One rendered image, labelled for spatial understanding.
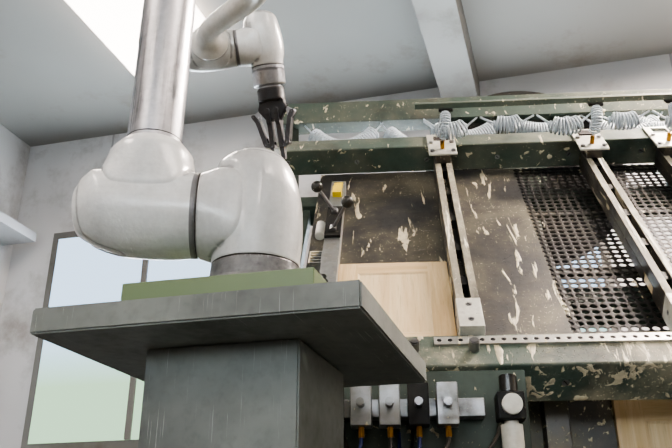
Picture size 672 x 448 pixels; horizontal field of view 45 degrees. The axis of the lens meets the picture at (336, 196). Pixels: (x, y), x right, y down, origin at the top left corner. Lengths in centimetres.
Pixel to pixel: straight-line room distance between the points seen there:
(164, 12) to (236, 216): 46
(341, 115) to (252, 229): 211
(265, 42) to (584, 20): 275
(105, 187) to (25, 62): 377
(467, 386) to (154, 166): 90
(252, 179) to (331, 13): 311
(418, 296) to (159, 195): 101
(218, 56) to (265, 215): 91
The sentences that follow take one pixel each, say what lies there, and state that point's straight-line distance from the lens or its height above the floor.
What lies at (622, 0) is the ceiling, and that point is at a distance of 461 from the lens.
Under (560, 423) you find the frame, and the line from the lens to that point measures 213.
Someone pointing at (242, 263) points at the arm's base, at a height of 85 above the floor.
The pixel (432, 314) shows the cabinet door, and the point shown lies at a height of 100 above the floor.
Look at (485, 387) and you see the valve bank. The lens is 191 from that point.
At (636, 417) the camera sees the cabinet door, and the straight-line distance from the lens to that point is 221.
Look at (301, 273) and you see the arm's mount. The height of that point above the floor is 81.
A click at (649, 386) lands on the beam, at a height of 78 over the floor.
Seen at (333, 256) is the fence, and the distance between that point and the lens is 236.
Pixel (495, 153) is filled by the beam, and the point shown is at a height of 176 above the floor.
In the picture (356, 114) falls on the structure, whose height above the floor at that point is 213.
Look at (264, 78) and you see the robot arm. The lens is 222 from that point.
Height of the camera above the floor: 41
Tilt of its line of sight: 25 degrees up
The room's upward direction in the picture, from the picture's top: straight up
